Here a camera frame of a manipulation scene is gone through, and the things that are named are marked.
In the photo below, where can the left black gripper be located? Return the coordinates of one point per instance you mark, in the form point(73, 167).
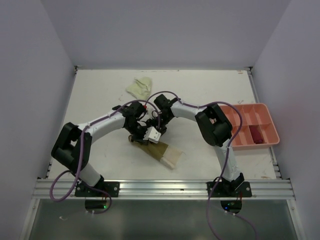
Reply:
point(140, 139)

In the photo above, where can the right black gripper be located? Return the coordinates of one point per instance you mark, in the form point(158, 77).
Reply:
point(152, 121)

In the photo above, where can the olive and cream underwear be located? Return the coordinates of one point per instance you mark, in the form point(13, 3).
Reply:
point(165, 154)

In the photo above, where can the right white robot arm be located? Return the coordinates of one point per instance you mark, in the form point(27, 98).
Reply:
point(215, 128)

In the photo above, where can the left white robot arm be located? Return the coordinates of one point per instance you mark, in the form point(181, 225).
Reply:
point(73, 145)

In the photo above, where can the pale green underwear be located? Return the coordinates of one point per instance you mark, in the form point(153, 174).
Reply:
point(141, 88)

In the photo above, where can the dark red rolled underwear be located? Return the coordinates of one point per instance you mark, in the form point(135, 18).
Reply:
point(256, 135)

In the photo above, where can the pink divided tray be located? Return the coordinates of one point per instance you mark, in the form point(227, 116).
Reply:
point(255, 114)

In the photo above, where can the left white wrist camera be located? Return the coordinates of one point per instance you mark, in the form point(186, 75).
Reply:
point(152, 135)

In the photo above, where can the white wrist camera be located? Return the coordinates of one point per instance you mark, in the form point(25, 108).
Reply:
point(148, 110)
point(152, 135)

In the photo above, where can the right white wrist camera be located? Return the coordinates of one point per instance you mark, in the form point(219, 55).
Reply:
point(148, 110)

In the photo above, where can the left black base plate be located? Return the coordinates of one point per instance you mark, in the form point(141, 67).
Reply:
point(101, 189)

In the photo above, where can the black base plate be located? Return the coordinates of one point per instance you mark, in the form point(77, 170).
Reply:
point(101, 189)
point(229, 189)

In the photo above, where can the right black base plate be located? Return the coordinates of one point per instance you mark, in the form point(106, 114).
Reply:
point(229, 189)

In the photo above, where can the aluminium mounting rail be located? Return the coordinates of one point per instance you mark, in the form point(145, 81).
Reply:
point(270, 189)

